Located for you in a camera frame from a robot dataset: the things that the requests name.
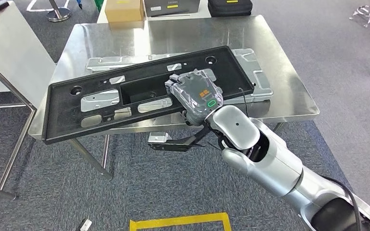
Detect chrome stool base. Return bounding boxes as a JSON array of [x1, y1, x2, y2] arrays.
[[349, 0, 370, 28]]

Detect black case yellow label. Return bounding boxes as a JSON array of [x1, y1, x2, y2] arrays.
[[207, 0, 253, 18]]

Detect silver metal fixture plate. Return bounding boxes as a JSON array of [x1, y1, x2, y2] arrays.
[[85, 48, 274, 122]]

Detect thin black cable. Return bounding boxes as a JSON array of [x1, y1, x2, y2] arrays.
[[238, 87, 250, 117]]

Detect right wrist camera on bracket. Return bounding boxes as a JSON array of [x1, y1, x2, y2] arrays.
[[147, 125, 212, 153]]

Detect small white black device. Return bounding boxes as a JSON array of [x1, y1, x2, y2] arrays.
[[75, 218, 93, 231]]

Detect stainless steel workbench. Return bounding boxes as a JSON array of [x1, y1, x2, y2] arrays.
[[28, 14, 321, 181]]

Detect grey case yellow label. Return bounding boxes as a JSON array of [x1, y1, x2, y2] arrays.
[[143, 0, 201, 18]]

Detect white top table steel frame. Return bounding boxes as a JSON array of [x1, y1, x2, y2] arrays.
[[0, 0, 57, 202]]

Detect yellow floor tape square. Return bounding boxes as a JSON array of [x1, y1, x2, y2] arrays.
[[129, 212, 233, 231]]

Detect brown cardboard box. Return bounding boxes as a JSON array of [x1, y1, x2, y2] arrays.
[[104, 0, 145, 24]]

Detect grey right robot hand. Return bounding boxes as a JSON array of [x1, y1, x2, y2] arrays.
[[165, 68, 224, 127]]

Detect black plastic plate bracket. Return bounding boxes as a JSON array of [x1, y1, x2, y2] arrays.
[[41, 45, 255, 145]]

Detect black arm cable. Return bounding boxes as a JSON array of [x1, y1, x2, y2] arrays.
[[321, 176, 365, 231]]

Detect chrome stanchion round base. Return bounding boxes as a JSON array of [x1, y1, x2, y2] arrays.
[[46, 0, 72, 23]]

